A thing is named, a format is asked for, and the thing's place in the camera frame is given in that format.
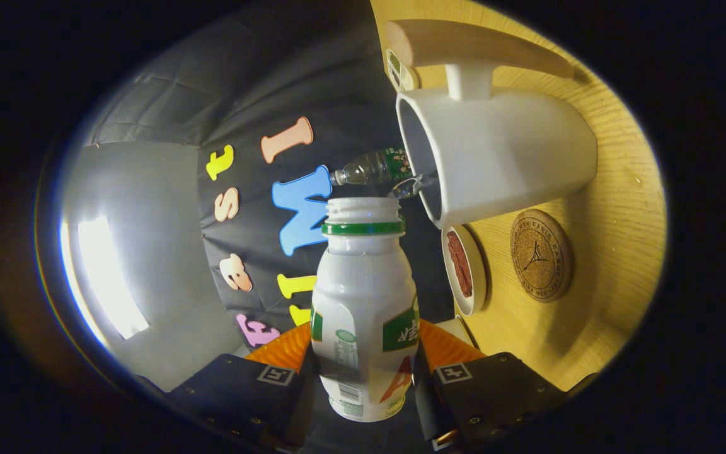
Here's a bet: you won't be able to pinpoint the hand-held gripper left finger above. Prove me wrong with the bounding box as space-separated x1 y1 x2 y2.
168 323 320 451

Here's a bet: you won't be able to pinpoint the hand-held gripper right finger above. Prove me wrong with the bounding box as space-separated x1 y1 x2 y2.
412 318 568 451

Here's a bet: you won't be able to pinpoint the white juice bottle green collar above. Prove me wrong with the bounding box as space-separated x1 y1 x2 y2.
310 197 420 422

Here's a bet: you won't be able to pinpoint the round cork coaster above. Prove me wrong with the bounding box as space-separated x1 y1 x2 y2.
510 209 573 303

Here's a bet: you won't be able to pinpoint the white cup wooden handle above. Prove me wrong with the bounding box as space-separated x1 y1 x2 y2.
386 19 598 230

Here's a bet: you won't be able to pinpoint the clear water bottle green label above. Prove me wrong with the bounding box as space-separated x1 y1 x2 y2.
330 147 439 200

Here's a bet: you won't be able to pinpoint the cream toaster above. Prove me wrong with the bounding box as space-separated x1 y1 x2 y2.
432 317 478 349

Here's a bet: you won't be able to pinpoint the white round plate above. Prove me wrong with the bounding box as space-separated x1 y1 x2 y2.
441 225 487 317

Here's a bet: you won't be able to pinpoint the red meat strips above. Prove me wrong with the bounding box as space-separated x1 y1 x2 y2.
446 231 473 298

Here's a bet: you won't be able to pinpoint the ceiling light panel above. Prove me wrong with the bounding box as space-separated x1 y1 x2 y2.
76 216 151 341

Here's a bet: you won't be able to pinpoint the wooden table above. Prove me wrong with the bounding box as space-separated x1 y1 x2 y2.
369 0 667 392

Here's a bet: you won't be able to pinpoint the white divided dish with beans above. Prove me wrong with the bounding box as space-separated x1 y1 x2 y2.
386 49 420 93

